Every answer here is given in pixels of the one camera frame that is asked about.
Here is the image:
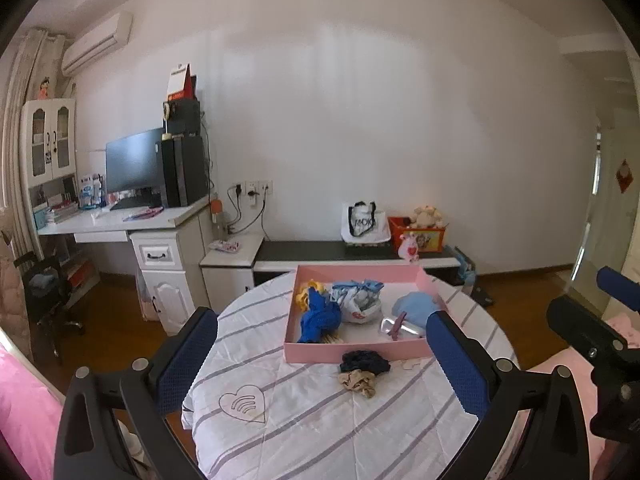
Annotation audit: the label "blue plastic item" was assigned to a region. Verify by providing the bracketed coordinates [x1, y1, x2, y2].
[454, 246, 478, 286]

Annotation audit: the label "black and white media stand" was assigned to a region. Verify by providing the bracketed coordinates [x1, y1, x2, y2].
[252, 240, 463, 286]

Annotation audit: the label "white door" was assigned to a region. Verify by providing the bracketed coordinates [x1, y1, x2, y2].
[597, 110, 640, 306]

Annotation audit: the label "white hutch cabinet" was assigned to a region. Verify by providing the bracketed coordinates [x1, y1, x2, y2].
[20, 98, 81, 231]

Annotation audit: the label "yellow plush item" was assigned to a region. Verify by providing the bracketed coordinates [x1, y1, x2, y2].
[294, 280, 326, 311]

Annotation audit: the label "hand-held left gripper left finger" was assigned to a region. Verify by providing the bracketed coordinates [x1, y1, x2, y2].
[52, 306, 219, 480]

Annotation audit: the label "pens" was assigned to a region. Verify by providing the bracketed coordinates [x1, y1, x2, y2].
[122, 207, 165, 222]

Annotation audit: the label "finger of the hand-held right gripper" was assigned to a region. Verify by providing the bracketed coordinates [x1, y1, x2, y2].
[596, 266, 640, 311]
[546, 294, 640, 361]

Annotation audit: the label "striped white tablecloth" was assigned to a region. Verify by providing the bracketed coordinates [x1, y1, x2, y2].
[181, 270, 521, 480]

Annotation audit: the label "white air conditioner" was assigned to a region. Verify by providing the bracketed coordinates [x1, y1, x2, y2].
[61, 12, 133, 77]

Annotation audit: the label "beige stocking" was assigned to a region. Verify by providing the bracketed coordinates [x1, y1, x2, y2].
[339, 370, 377, 401]

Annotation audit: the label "black power cable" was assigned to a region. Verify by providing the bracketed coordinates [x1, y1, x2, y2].
[227, 187, 267, 237]

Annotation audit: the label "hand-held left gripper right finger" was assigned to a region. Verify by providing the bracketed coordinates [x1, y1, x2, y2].
[425, 309, 592, 480]

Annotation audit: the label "blue and white cloth bundle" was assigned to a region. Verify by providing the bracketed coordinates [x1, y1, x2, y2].
[327, 278, 386, 322]

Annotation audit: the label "white tote bag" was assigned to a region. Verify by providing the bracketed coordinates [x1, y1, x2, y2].
[341, 201, 392, 246]

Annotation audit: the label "dark blue cloth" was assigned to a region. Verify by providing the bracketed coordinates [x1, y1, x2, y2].
[298, 287, 343, 345]

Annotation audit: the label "black office chair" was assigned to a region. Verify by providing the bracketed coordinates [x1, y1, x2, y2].
[12, 252, 86, 361]

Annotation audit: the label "black computer tower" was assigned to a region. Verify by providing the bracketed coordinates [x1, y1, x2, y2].
[160, 134, 208, 208]

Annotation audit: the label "pink heart plush toy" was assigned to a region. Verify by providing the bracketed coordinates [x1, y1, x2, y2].
[398, 232, 421, 263]

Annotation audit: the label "orange toy box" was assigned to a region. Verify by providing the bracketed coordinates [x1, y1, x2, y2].
[387, 216, 447, 253]

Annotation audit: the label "white wall socket strip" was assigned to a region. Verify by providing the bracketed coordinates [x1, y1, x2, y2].
[232, 180, 273, 196]

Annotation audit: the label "shallow pink cardboard box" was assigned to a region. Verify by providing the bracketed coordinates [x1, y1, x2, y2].
[284, 263, 448, 365]

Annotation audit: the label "light blue fleece sock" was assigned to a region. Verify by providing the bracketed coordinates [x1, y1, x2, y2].
[392, 291, 436, 328]

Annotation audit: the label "clear plastic package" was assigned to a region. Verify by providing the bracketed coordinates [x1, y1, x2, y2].
[380, 311, 432, 343]

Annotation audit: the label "orange capped bottle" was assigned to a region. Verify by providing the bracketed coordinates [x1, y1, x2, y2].
[210, 199, 226, 238]

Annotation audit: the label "red and white carton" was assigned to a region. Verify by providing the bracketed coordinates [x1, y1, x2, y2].
[166, 63, 197, 103]

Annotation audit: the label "pale pink blanket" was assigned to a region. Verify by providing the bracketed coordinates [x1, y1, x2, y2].
[522, 310, 640, 480]

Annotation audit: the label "black scrunchie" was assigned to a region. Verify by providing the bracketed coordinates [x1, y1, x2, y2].
[341, 350, 392, 376]

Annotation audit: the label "black keyboard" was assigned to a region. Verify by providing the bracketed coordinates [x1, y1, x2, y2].
[109, 195, 161, 211]

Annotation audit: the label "beige curtain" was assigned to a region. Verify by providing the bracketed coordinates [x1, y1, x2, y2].
[0, 27, 66, 261]

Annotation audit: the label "low white side cabinet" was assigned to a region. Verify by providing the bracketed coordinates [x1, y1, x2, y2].
[199, 234, 265, 311]

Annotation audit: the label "bright pink blanket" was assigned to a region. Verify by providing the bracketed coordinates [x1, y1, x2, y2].
[0, 345, 63, 480]

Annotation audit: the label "beige quilted coat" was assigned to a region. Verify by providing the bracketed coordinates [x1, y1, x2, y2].
[0, 210, 31, 331]

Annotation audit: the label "cream plush toy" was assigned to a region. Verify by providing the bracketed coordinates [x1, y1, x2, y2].
[410, 204, 445, 228]

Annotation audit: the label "red door ornament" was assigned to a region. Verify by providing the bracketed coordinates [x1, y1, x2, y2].
[616, 159, 635, 193]

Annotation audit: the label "black computer monitor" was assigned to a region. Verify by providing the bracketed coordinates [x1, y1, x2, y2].
[105, 127, 165, 206]

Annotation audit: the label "black box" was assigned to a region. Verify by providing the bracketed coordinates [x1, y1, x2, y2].
[162, 100, 202, 136]

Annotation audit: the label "stack of books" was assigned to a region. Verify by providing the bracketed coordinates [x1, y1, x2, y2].
[32, 202, 80, 226]

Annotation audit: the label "white desk with drawers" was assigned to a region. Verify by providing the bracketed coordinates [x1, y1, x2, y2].
[37, 195, 218, 336]

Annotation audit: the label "blue and white bottle pack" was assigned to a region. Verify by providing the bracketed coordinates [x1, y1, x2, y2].
[77, 173, 106, 209]

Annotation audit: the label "clear bag of cream knitwear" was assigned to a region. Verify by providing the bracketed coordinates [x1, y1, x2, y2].
[300, 332, 348, 346]

